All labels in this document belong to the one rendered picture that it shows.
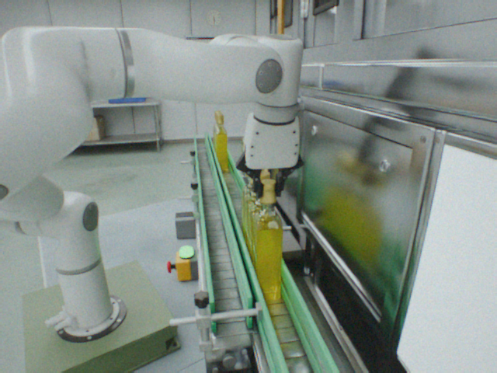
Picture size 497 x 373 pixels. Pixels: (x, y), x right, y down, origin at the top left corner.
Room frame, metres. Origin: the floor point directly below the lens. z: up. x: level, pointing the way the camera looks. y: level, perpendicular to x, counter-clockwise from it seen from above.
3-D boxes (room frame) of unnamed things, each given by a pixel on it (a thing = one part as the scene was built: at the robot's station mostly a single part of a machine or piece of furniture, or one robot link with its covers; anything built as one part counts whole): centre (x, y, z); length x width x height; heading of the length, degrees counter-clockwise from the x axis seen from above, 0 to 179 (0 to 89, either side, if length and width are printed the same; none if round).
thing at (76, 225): (0.57, 0.39, 1.08); 0.13 x 0.10 x 0.16; 86
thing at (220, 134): (1.63, 0.18, 1.02); 0.06 x 0.06 x 0.28; 11
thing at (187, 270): (0.86, 0.22, 0.79); 0.07 x 0.07 x 0.07; 11
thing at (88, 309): (0.56, 0.39, 0.92); 0.16 x 0.13 x 0.15; 137
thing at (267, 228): (0.61, -0.02, 0.99); 0.06 x 0.06 x 0.21; 11
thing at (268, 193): (0.61, -0.02, 1.14); 0.04 x 0.04 x 0.04
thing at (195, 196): (1.03, 0.24, 0.94); 0.07 x 0.04 x 0.13; 101
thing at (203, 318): (0.45, 0.07, 0.95); 0.17 x 0.03 x 0.12; 101
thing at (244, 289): (1.36, 0.18, 0.92); 1.75 x 0.01 x 0.08; 11
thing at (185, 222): (1.14, 0.28, 0.79); 0.08 x 0.08 x 0.08; 11
